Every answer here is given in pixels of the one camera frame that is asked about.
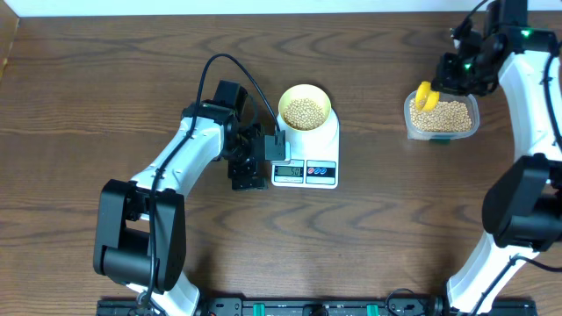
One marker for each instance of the yellow plastic scoop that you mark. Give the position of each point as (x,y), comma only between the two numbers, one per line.
(426,99)

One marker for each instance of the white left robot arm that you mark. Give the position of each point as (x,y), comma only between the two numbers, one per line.
(140,236)

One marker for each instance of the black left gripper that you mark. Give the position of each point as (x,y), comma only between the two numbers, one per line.
(237,173)

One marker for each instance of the white digital kitchen scale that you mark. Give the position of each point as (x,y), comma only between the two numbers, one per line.
(312,157)

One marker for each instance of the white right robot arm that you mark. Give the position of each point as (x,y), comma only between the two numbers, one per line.
(521,213)

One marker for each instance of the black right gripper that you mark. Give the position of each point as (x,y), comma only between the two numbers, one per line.
(443,80)

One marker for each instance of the clear container of soybeans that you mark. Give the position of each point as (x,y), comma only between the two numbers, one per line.
(453,118)

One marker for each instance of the yellow bowl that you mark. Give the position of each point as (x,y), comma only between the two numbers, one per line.
(304,107)

